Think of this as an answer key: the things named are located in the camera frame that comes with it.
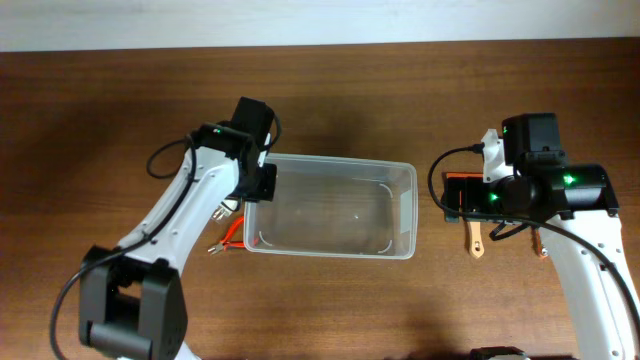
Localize orange scraper with wooden handle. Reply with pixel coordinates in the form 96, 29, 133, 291
445, 172, 484, 259

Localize red-handled pliers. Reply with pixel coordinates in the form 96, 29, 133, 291
207, 216, 246, 255

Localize clear plastic container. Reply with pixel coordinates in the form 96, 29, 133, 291
243, 153, 419, 260

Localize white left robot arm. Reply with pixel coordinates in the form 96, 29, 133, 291
78, 97, 281, 359

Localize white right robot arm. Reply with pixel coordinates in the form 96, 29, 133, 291
433, 113, 639, 359

